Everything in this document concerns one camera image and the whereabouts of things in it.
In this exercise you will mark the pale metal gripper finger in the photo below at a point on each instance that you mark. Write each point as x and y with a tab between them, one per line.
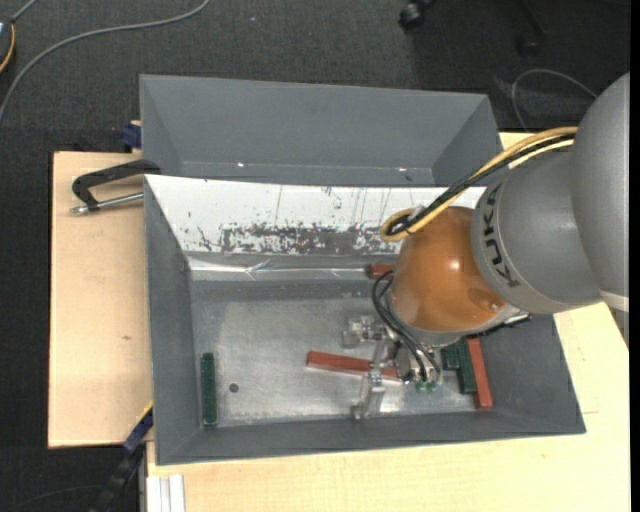
361	331
372	395

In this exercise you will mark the red-brown flat block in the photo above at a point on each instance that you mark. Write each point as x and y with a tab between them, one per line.
481	375
335	361
377	270

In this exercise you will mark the dark green flat block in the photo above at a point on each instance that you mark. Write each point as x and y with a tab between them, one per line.
451	356
468	370
209	390

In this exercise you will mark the grey metal bin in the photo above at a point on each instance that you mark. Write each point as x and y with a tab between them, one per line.
280	130

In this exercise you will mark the pale flat board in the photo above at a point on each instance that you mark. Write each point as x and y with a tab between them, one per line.
100	300

